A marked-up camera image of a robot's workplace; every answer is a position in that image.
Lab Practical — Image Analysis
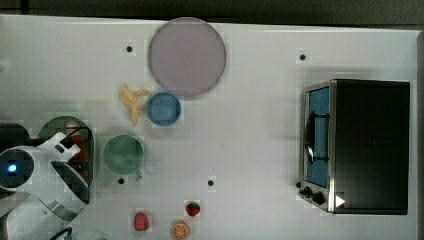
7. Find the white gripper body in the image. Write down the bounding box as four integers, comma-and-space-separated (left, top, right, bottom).
39, 132, 81, 162

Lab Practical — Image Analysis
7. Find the red felt ketchup bottle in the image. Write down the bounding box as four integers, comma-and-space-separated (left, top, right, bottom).
66, 121, 89, 177

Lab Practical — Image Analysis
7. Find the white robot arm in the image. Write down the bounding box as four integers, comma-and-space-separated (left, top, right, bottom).
1, 132, 90, 240

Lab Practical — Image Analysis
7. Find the green plastic strainer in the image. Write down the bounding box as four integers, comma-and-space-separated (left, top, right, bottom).
38, 116, 95, 186

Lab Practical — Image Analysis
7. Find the black cylinder object upper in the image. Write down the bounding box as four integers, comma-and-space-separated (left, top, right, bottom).
0, 123, 30, 151

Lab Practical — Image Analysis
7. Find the green mug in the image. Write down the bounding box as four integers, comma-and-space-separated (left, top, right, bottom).
103, 135, 145, 181

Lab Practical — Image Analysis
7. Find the yellow banana toy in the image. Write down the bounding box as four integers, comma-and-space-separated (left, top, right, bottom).
119, 85, 148, 126

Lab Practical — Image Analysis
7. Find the red plush fruit toy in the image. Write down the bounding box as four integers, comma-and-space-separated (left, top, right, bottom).
133, 212, 150, 231

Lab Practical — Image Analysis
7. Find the blue bowl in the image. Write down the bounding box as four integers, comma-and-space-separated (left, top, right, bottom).
146, 92, 181, 127

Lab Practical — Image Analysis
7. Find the orange slice toy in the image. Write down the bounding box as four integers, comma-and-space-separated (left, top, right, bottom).
171, 220, 190, 240

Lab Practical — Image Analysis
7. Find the red strawberry toy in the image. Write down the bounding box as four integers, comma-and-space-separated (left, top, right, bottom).
185, 202, 201, 217

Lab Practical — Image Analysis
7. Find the purple round plate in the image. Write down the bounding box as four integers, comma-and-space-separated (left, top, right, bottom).
148, 17, 226, 97

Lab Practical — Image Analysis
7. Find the silver toaster oven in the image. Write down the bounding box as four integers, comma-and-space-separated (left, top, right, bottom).
296, 79, 410, 215

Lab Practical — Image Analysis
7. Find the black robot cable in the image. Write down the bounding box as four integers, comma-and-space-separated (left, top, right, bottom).
49, 124, 93, 240

